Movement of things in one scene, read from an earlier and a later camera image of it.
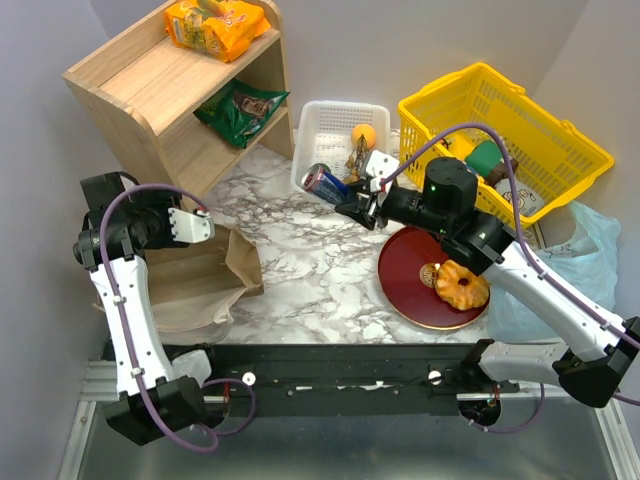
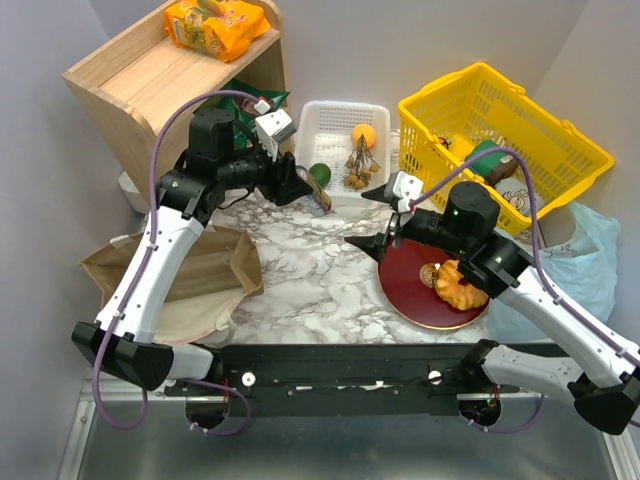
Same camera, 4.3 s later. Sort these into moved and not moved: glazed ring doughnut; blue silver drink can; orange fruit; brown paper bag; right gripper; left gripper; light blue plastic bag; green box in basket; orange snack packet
Moved: right gripper; left gripper; blue silver drink can
Not moved: orange fruit; glazed ring doughnut; orange snack packet; brown paper bag; green box in basket; light blue plastic bag
